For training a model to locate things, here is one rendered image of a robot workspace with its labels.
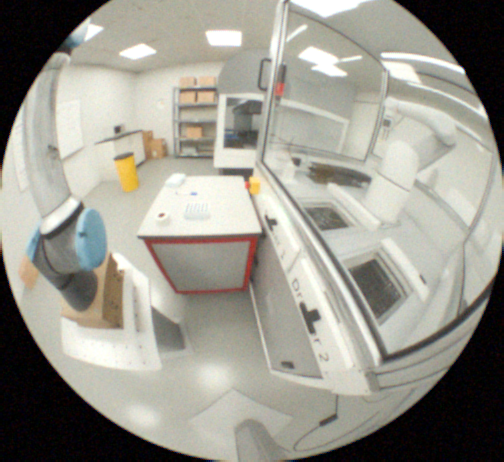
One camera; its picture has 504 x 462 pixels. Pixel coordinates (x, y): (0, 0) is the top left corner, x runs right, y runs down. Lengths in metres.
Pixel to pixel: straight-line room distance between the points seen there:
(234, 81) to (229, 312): 1.69
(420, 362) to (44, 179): 0.58
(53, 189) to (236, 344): 1.21
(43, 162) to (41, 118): 0.07
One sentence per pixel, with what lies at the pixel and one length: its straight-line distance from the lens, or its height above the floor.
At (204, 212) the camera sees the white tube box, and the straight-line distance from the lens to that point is 0.70.
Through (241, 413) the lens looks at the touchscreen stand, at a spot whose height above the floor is 0.04.
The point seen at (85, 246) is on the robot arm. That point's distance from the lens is 0.31.
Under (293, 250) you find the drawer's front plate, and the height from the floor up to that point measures 0.92.
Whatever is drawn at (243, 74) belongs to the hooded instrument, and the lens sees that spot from 1.20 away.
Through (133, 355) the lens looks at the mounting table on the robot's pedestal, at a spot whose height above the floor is 0.76.
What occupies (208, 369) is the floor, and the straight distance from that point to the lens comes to 1.23.
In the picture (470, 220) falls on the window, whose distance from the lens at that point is 0.23.
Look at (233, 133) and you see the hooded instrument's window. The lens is 1.18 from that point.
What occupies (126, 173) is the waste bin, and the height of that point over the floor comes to 0.36.
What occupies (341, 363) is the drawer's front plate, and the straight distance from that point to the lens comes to 0.37.
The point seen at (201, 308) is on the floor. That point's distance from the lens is 1.29.
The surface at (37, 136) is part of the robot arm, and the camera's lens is 0.32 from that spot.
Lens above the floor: 1.22
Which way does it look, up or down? 35 degrees down
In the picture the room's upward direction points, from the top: 8 degrees clockwise
